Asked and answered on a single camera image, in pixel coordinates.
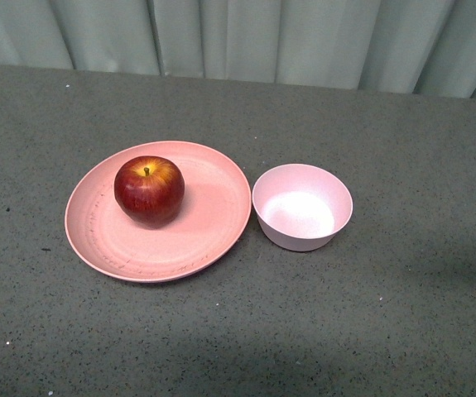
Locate pink plate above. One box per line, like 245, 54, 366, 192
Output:
65, 141, 252, 283

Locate white curtain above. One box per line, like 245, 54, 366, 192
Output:
0, 0, 476, 98

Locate light pink bowl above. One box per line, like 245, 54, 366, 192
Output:
252, 164, 353, 252

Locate red apple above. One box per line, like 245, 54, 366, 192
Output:
113, 155, 185, 227

